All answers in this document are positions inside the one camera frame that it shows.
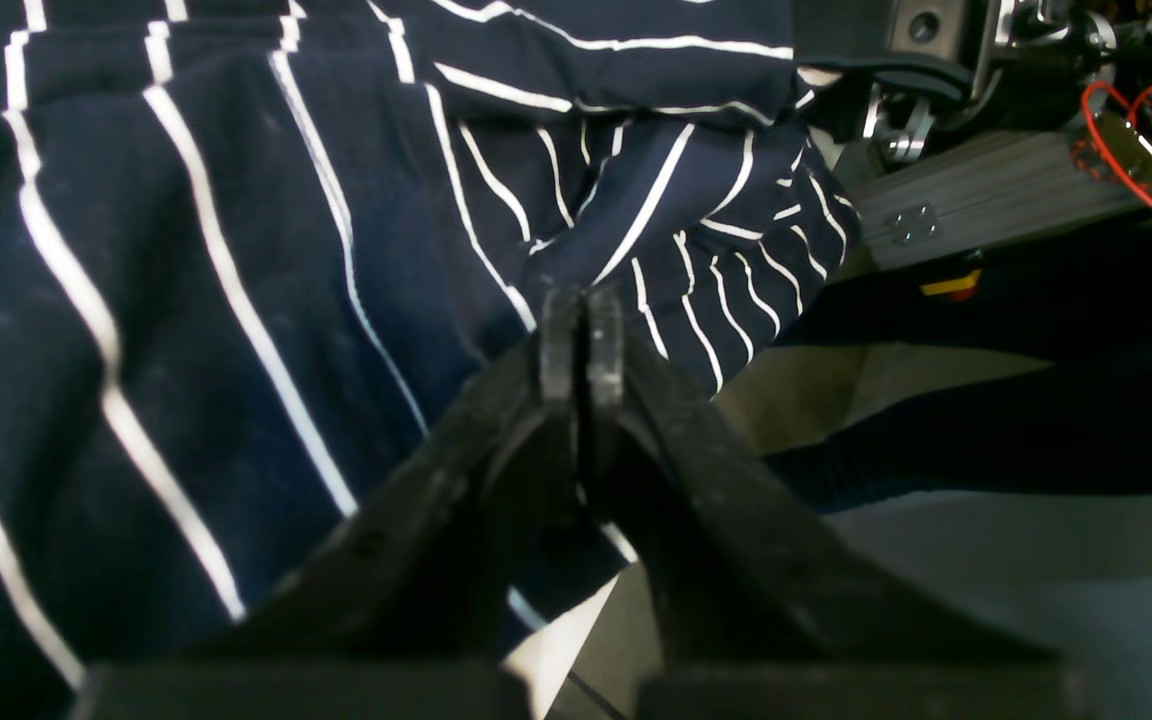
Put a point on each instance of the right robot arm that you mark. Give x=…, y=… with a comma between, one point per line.
x=973, y=124

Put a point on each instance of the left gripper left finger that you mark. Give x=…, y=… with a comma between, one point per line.
x=397, y=615

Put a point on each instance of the navy white striped t-shirt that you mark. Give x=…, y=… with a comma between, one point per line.
x=251, y=250

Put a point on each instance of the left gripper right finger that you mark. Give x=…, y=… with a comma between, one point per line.
x=762, y=611

